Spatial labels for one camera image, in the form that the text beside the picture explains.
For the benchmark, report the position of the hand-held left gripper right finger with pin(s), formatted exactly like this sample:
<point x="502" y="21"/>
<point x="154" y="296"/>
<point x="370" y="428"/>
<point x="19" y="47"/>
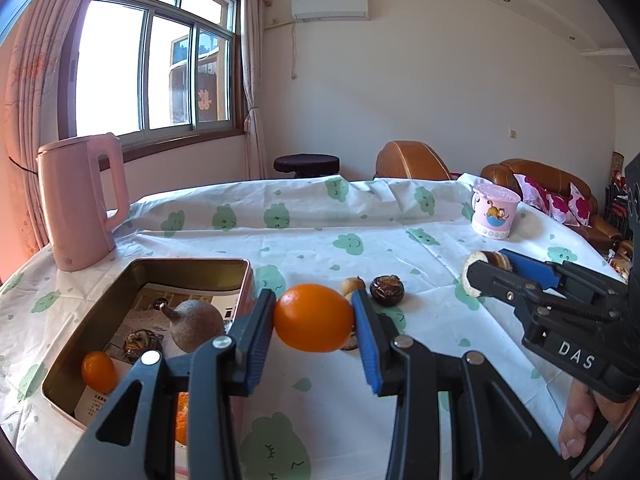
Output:
<point x="367" y="345"/>

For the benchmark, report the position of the dark brown water chestnut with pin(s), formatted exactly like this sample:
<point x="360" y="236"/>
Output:
<point x="386" y="288"/>
<point x="142" y="342"/>

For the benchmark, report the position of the pink metal tin box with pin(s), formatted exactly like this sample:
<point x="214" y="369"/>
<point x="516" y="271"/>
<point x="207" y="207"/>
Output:
<point x="200" y="272"/>

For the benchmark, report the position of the person's right hand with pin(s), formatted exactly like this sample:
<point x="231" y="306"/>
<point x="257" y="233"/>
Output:
<point x="580" y="410"/>

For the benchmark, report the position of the pink cartoon cup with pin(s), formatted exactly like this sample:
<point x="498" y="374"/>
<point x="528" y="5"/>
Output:
<point x="492" y="215"/>

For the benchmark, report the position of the narrow pink curtain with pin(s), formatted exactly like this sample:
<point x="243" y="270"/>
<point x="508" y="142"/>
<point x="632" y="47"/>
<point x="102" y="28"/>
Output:
<point x="252" y="85"/>

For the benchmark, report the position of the wide pink curtain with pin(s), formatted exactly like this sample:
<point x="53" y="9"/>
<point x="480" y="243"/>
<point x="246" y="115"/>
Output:
<point x="35" y="85"/>

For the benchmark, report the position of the sliding glass window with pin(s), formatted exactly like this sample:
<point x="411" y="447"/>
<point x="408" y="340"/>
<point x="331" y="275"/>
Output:
<point x="115" y="70"/>

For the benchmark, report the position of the small tan round fruit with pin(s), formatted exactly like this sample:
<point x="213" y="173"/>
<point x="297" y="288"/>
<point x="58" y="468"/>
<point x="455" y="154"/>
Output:
<point x="352" y="285"/>

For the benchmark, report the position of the pink electric kettle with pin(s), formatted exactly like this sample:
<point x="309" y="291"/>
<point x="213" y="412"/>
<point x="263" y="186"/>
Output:
<point x="80" y="210"/>

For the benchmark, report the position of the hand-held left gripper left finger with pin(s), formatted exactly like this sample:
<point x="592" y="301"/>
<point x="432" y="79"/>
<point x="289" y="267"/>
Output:
<point x="260" y="340"/>

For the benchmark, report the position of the brown leather armchair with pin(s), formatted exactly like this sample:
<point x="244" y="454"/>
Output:
<point x="410" y="160"/>

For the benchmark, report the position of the large grey-brown round fruit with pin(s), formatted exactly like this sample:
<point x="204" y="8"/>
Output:
<point x="197" y="327"/>

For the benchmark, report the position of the brown leather sofa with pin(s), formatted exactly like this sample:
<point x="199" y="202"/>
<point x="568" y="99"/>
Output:
<point x="505" y="172"/>

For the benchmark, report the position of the pink floral cushion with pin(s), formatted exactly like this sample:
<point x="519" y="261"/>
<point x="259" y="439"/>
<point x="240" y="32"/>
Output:
<point x="557" y="207"/>
<point x="580" y="205"/>
<point x="532" y="191"/>

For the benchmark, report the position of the smooth small orange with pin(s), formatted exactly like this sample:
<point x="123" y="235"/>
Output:
<point x="312" y="317"/>
<point x="100" y="370"/>

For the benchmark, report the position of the air conditioner pipe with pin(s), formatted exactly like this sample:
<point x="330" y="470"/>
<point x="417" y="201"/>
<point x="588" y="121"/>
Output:
<point x="294" y="55"/>

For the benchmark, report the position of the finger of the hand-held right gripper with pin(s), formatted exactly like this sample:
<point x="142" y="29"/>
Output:
<point x="492" y="282"/>
<point x="530" y="267"/>

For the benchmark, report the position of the white air conditioner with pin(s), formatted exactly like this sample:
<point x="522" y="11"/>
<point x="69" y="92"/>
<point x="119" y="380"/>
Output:
<point x="330" y="6"/>

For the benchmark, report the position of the printed paper leaflet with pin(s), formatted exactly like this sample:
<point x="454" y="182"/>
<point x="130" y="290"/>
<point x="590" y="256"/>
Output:
<point x="140" y="310"/>

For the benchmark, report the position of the pink window decal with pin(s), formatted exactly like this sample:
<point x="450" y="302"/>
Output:
<point x="204" y="101"/>

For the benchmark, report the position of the bumpy orange mandarin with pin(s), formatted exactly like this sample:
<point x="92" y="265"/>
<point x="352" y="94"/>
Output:
<point x="181" y="417"/>

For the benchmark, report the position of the dark round stool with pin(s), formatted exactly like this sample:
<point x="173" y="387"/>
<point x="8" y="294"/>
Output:
<point x="305" y="164"/>

